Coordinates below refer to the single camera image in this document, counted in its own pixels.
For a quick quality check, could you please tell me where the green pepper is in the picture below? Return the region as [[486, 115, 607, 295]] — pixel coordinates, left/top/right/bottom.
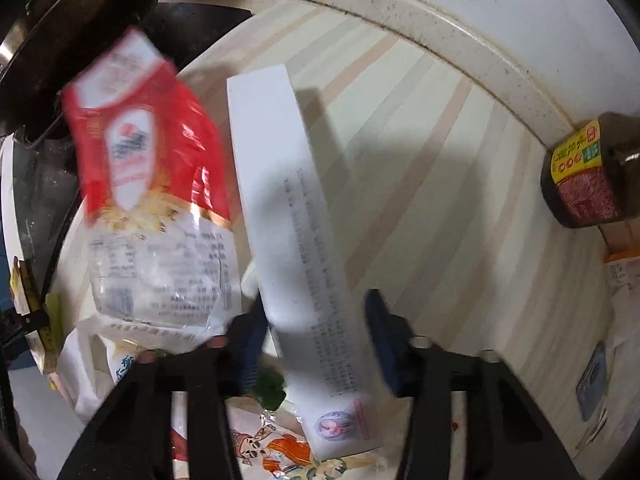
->
[[250, 366, 286, 412]]

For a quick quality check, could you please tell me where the white paper box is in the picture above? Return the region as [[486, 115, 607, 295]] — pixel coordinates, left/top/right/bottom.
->
[[227, 65, 381, 460]]

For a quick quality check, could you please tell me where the red white food bag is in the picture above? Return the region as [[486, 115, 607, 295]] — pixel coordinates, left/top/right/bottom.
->
[[62, 28, 241, 329]]

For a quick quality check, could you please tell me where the yellow snack wrapper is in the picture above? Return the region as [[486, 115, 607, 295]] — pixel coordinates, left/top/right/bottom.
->
[[10, 257, 58, 375]]

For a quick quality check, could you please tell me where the cartoon printed snack bag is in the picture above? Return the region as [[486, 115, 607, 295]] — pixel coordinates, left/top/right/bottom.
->
[[169, 401, 386, 480]]

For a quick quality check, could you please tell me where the dark sauce jar yellow label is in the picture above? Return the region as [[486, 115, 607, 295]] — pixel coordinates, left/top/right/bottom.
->
[[540, 113, 639, 229]]

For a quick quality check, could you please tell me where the black wok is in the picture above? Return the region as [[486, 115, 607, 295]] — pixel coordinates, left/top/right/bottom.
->
[[1, 0, 134, 136]]

